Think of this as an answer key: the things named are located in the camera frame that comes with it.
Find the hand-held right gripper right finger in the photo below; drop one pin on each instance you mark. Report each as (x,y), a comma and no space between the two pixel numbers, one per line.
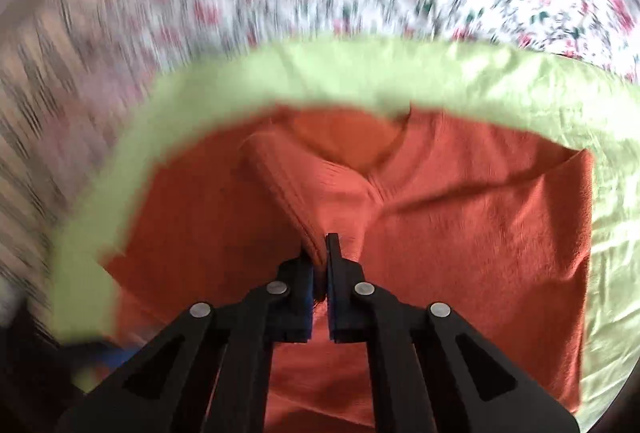
(335,308)

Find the plaid blanket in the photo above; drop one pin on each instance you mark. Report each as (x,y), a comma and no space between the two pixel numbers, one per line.
(45,138)

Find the light green bed sheet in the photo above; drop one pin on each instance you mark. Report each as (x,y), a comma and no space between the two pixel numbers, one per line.
(350,68)

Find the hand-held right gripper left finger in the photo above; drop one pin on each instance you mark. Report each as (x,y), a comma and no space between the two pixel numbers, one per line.
(303,308)

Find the orange knit sweater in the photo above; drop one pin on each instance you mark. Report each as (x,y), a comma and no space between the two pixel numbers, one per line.
(450,223)

